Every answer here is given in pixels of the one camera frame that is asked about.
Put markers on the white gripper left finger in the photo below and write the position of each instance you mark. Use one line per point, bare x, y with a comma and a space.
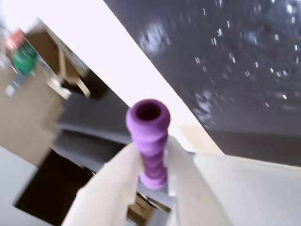
110, 186

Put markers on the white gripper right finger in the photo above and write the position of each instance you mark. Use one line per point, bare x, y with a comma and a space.
230, 193

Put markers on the purple ribbed pen grip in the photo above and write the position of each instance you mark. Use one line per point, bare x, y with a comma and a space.
149, 131

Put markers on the shiny black table mat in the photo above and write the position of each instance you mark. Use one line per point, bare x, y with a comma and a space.
235, 70

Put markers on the white board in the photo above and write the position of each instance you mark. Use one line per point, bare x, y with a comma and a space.
113, 54

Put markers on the brown wooden furniture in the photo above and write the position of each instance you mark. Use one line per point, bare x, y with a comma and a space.
51, 56

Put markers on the green object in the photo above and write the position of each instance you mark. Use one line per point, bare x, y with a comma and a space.
24, 61

